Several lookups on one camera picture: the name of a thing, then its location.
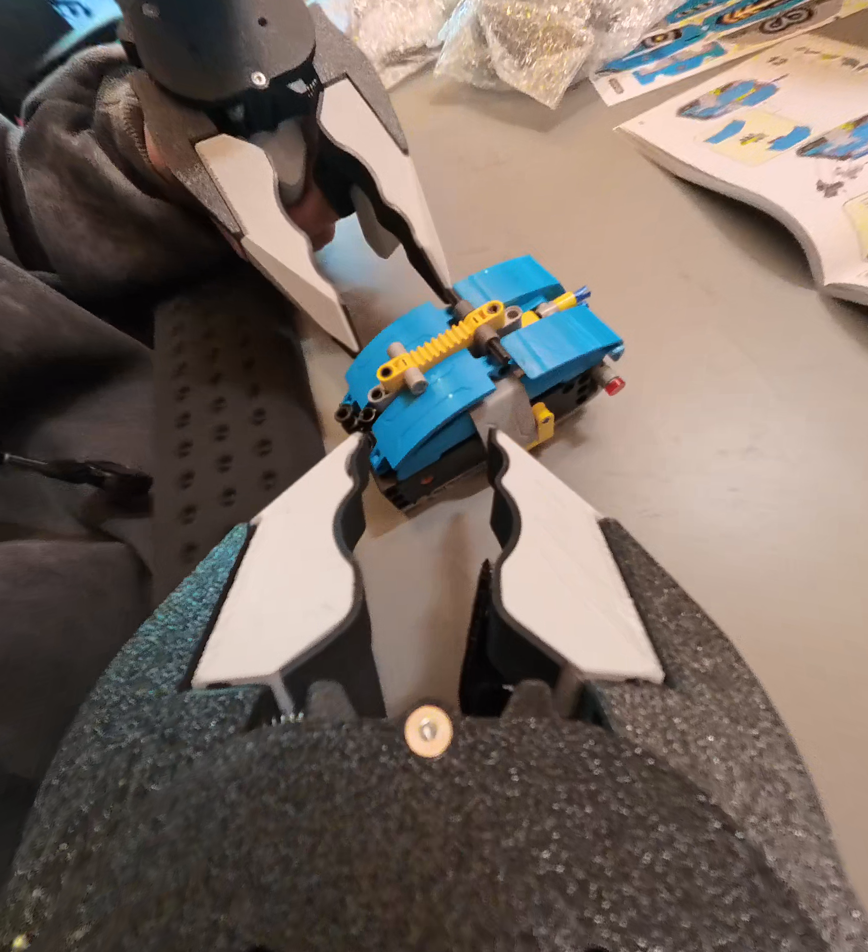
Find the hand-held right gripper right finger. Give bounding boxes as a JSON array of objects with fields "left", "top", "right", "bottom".
[{"left": 486, "top": 430, "right": 667, "bottom": 685}]

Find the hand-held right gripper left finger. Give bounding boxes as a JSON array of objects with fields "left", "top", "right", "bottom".
[{"left": 192, "top": 431, "right": 371, "bottom": 691}]

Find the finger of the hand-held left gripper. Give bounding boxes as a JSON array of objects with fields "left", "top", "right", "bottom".
[
  {"left": 194, "top": 134, "right": 362, "bottom": 355},
  {"left": 317, "top": 76, "right": 456, "bottom": 306}
]

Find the blue toy brick car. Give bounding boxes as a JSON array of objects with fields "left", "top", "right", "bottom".
[{"left": 333, "top": 255, "right": 626, "bottom": 514}]

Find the person's left forearm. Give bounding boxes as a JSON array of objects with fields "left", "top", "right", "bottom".
[{"left": 10, "top": 45, "right": 241, "bottom": 280}]

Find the clear plastic bag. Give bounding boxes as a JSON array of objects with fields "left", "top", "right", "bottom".
[
  {"left": 434, "top": 0, "right": 617, "bottom": 109},
  {"left": 333, "top": 0, "right": 446, "bottom": 86}
]

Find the black perforated panel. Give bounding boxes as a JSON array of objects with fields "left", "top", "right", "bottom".
[{"left": 150, "top": 294, "right": 331, "bottom": 589}]

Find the blue sticker sheet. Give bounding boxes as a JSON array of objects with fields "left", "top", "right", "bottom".
[{"left": 590, "top": 0, "right": 868, "bottom": 105}]

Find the open instruction booklet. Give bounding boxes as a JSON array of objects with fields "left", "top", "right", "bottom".
[{"left": 616, "top": 33, "right": 868, "bottom": 332}]

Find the black drawstring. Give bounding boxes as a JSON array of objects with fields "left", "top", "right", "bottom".
[{"left": 0, "top": 439, "right": 154, "bottom": 510}]

